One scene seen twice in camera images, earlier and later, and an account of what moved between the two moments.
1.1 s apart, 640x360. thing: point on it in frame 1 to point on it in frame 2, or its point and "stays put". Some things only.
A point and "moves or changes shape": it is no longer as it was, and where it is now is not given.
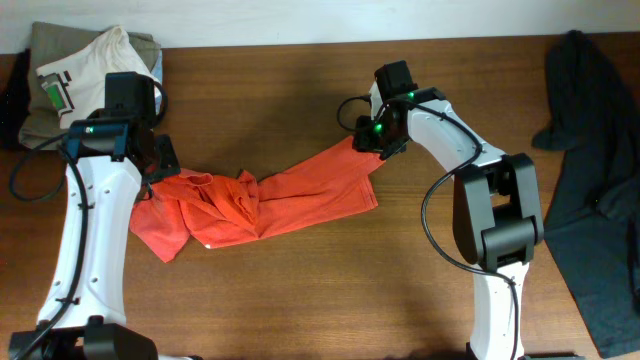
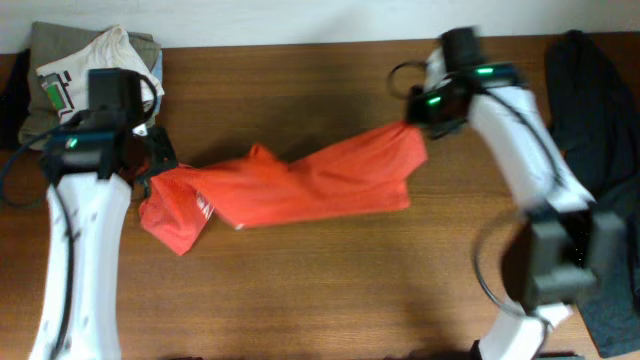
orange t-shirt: x=185 y=207 moves or changes shape
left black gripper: x=168 y=160 stays put
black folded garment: x=16 y=103 stays put
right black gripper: x=363 y=140 to x=417 y=114
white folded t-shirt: x=76 y=79 stays put
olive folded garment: x=41 y=128 stays put
